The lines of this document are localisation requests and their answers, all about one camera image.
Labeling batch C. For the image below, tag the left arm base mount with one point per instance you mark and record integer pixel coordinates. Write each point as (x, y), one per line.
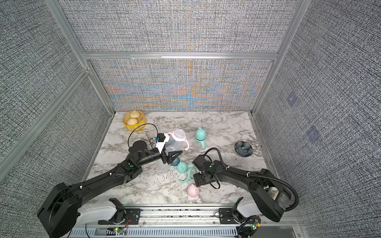
(129, 215)

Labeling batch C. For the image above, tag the yellow steamer basket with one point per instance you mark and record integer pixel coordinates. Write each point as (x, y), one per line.
(139, 126)

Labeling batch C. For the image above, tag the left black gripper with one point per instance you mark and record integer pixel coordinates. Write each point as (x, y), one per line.
(165, 158)

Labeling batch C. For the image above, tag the aluminium front rail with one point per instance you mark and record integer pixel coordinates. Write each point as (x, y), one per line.
(156, 215)

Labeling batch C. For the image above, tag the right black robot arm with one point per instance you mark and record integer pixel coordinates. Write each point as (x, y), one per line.
(271, 195)

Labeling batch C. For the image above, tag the clear baby bottle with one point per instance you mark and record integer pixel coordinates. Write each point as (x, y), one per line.
(198, 146)

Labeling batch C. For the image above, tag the mint bottle cap front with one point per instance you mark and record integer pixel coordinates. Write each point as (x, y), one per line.
(200, 134)

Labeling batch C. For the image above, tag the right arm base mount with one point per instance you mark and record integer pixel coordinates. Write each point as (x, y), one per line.
(230, 216)

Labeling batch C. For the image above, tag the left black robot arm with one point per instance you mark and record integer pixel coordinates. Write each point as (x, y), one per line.
(59, 212)

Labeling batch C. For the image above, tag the beige bun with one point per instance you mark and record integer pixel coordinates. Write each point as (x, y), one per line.
(132, 121)
(134, 114)

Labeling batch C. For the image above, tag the dark blue flower dish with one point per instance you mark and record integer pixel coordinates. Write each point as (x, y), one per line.
(243, 149)

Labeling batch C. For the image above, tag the mint bottle cap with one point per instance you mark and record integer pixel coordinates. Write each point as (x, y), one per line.
(200, 134)
(182, 167)

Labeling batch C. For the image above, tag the pink bottle cap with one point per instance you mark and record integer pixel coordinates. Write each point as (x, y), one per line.
(193, 191)

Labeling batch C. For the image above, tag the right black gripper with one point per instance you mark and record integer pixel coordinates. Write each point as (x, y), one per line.
(197, 181)

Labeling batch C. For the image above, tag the mint bottle cap middle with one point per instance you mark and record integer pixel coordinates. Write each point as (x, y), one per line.
(182, 167)

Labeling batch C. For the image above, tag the clear bottle front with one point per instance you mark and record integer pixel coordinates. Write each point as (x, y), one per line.
(178, 141)

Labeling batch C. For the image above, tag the lower beige bun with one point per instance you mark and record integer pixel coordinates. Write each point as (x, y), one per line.
(132, 121)

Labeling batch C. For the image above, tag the upper beige bun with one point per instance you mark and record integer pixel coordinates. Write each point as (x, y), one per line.
(134, 114)

